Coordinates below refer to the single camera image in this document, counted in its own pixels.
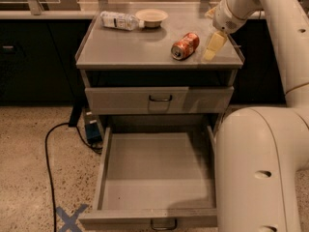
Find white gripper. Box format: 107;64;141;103
203;0;255;61

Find orange soda can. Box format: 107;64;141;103
171;33;200;60

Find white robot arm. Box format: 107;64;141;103
211;0;309;232

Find grey metal drawer cabinet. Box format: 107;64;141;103
76;3;243;131

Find closed grey top drawer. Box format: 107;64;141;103
85;87;234;115

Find open grey middle drawer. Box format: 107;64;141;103
79;127;217;232

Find beige paper bowl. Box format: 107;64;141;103
135;9;168;28

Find clear plastic water bottle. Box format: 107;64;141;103
99;11;145;31

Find blue power box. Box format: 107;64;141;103
83;108;101;144

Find dark counter cabinets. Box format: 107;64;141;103
0;19;285;105

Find blue tape cross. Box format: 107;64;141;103
56;204;88;232

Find black cable left floor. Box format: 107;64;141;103
44;122;103;232

